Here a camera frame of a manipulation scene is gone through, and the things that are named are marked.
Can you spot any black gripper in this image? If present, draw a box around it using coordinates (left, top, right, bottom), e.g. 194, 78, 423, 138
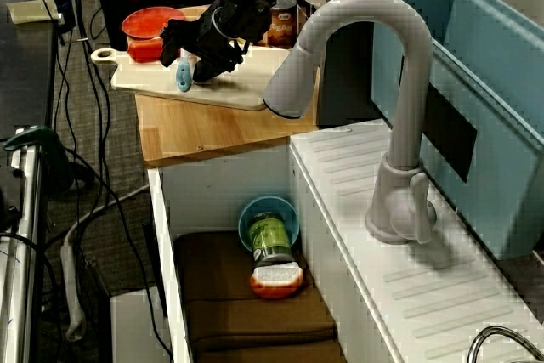
159, 0, 275, 83

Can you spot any blue-handled toy knife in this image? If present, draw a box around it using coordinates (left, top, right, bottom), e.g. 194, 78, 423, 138
175, 50, 195, 93

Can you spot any red toy sausage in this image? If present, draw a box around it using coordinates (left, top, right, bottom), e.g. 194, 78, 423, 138
127, 37, 165, 64

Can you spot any light wooden cutting board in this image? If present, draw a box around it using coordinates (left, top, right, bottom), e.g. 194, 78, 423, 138
90, 44, 294, 112

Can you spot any red plate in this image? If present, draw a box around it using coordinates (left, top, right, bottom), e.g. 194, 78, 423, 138
121, 6, 187, 40

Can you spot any wooden countertop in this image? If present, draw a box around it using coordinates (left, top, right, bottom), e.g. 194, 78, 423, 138
134, 1, 322, 168

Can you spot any orange bean can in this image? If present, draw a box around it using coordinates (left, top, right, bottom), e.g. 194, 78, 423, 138
266, 0, 298, 48

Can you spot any pale yellow paper note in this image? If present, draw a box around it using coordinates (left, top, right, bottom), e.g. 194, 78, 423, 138
6, 0, 60, 24

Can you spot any blue bowl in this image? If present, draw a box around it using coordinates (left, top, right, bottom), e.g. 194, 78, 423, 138
237, 195, 301, 252

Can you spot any green clamp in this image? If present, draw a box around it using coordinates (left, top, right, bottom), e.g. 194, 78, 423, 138
3, 124, 76, 194

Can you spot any dark desk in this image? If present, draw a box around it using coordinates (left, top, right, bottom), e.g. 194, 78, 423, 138
0, 0, 60, 141

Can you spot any green labelled can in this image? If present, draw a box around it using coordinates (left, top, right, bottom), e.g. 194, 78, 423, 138
247, 212, 294, 266

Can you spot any grey toy faucet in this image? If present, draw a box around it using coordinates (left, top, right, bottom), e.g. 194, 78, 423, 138
262, 0, 439, 246

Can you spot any white power strip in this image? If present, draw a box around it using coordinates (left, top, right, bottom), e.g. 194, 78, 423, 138
59, 239, 86, 343

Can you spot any brown folded cloth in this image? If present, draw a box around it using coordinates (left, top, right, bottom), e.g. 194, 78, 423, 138
173, 230, 348, 363

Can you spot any white cabinet box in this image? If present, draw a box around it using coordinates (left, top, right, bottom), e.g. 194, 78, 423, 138
110, 288, 171, 363

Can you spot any teal plastic bin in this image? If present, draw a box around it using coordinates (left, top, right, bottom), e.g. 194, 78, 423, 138
365, 0, 544, 262

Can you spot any white toy sink unit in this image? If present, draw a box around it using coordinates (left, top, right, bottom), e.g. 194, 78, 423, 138
146, 118, 544, 363

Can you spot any black cable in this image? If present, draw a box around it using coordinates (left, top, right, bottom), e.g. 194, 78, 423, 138
63, 0, 111, 194
63, 145, 175, 363

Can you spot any black upright post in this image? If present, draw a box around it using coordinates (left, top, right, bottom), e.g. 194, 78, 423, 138
316, 0, 416, 129

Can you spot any grey cable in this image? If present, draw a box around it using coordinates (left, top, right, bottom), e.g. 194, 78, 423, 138
63, 184, 150, 249

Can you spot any silver aluminium frame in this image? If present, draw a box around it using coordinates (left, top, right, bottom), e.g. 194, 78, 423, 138
0, 127, 48, 363

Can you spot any chrome curved wire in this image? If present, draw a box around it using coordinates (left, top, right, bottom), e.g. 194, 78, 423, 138
467, 325, 544, 363

